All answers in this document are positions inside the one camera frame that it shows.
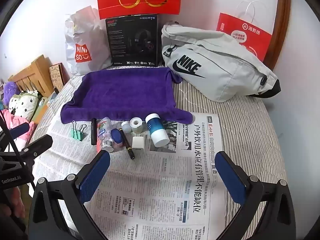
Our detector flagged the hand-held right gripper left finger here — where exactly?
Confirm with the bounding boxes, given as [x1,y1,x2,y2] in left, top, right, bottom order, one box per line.
[28,149,111,240]

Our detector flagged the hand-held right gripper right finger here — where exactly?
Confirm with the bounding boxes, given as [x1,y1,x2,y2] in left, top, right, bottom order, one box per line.
[214,151,297,240]

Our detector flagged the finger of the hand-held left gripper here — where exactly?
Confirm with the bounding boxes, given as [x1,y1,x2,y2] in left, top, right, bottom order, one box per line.
[21,135,53,159]
[7,123,30,141]

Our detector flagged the black rectangular stick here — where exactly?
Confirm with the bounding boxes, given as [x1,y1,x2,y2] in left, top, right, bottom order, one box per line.
[91,118,97,146]

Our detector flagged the clear plastic tablet bottle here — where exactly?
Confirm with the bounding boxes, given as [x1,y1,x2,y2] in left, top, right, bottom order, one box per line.
[96,117,115,153]

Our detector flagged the green binder clip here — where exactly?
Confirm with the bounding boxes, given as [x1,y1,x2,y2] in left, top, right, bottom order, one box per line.
[71,120,87,142]

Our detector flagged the white charger cube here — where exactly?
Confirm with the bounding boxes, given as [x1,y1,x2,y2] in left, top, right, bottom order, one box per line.
[132,136,146,155]

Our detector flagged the small white round jar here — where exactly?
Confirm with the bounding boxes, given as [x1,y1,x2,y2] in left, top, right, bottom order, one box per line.
[130,117,143,135]

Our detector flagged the blue and white bottle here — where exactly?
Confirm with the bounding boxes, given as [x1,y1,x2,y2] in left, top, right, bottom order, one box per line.
[145,113,169,147]

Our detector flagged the person's left hand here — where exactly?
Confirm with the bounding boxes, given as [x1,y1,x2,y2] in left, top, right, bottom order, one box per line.
[7,187,24,218]

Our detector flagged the pink plush toy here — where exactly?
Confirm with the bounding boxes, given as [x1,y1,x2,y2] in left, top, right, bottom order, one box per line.
[0,110,35,150]

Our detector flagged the white dotted plush pillow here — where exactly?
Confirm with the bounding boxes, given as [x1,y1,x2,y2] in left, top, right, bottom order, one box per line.
[9,91,39,123]

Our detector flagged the purple plush toy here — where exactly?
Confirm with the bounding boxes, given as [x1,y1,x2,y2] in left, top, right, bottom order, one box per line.
[2,81,19,105]

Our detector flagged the black tube gold bands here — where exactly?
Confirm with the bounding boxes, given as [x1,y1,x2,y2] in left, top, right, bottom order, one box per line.
[118,128,136,160]

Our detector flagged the blue-lidded pink container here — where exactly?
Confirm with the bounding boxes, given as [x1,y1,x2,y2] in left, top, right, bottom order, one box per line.
[111,129,124,152]

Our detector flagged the newspaper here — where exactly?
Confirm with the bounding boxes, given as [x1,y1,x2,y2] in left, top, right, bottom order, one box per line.
[32,110,223,240]

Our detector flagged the wooden headboard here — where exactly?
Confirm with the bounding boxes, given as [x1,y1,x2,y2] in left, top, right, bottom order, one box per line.
[9,54,54,98]

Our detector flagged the brown patterned box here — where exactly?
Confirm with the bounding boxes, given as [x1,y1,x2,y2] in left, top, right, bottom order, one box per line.
[49,64,66,94]

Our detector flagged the purple towel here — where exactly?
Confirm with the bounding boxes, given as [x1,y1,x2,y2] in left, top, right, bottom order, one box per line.
[61,67,193,125]

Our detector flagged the grey waist bag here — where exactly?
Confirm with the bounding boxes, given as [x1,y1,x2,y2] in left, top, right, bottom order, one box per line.
[161,24,282,103]

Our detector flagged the white plastic bag red label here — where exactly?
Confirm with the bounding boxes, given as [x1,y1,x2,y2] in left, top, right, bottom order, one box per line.
[65,7,113,76]

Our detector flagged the black headphone box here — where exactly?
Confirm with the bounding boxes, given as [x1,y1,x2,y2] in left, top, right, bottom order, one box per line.
[105,14,158,67]

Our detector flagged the black cable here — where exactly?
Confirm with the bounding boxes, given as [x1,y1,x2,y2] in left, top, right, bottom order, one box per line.
[0,110,35,193]

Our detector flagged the red paper bag white handles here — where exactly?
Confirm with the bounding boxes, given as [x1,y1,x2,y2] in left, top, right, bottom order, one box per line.
[216,1,273,63]

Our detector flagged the dark wooden bed frame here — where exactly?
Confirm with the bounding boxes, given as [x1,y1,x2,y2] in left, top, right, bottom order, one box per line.
[262,0,292,70]

